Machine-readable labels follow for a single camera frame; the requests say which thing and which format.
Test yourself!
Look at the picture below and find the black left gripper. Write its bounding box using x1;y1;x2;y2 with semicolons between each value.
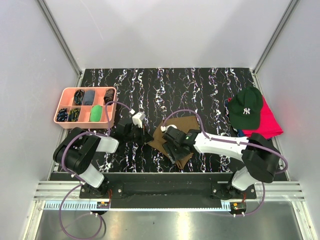
124;123;154;145

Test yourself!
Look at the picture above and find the brown fabric napkin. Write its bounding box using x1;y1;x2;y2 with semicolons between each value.
148;116;200;170

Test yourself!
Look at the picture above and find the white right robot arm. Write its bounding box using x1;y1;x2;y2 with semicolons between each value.
160;124;280;199

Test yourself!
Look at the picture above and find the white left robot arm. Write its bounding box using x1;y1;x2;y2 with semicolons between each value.
53;112;148;198

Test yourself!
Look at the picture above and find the black yellow patterned roll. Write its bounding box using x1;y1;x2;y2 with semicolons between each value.
68;108;81;123

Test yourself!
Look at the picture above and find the black multicolour patterned roll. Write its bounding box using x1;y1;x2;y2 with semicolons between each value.
73;89;85;106

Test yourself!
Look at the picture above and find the black blue patterned roll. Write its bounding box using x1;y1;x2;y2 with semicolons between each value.
56;108;69;122

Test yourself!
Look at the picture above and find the green rolled cloth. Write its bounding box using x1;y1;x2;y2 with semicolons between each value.
89;105;103;122

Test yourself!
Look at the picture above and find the dark paisley rolled cloth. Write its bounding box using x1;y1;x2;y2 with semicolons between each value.
103;88;115;104

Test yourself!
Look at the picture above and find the grey-blue rolled cloth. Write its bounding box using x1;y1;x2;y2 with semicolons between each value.
82;90;95;106

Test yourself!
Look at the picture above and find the pink divided organizer tray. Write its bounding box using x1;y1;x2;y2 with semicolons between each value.
53;86;118;130

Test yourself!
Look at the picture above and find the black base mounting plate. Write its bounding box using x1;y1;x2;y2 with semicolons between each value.
79;172;257;211

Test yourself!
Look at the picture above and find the blue small object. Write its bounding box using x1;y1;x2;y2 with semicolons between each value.
235;129;246;138

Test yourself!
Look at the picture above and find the dark green baseball cap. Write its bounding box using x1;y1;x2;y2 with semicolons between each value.
227;86;263;130

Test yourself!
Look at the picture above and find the pink red folded cloth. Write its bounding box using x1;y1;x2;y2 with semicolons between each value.
241;96;284;140

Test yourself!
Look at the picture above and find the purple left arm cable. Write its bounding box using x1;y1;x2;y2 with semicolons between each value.
59;100;136;238

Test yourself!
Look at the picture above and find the aluminium frame rail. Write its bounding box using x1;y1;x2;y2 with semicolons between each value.
33;181;304;201

